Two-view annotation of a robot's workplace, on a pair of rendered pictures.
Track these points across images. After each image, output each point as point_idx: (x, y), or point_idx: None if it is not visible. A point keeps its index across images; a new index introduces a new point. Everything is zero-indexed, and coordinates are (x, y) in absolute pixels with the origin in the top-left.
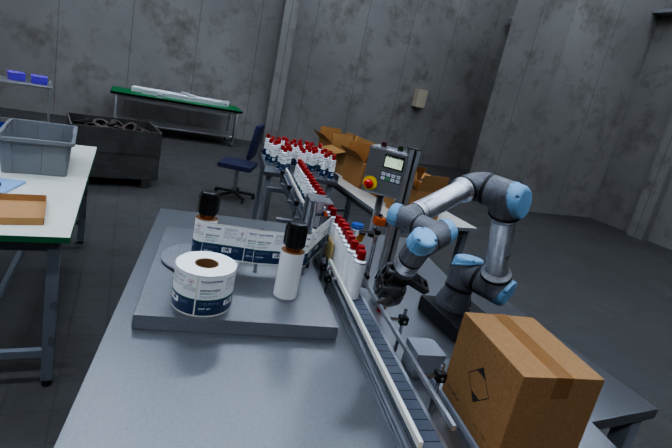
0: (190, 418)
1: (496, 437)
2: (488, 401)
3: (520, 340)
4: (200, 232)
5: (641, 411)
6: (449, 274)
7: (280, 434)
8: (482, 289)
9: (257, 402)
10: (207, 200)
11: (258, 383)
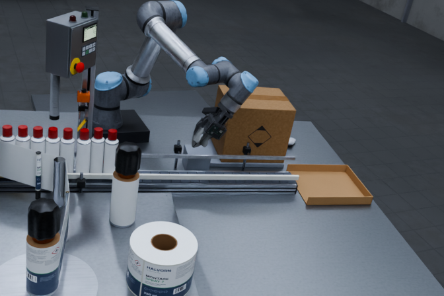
0: (302, 283)
1: (283, 148)
2: (271, 138)
3: (256, 99)
4: (58, 256)
5: (201, 96)
6: (106, 100)
7: (294, 240)
8: (137, 92)
9: (269, 250)
10: (59, 213)
11: (249, 250)
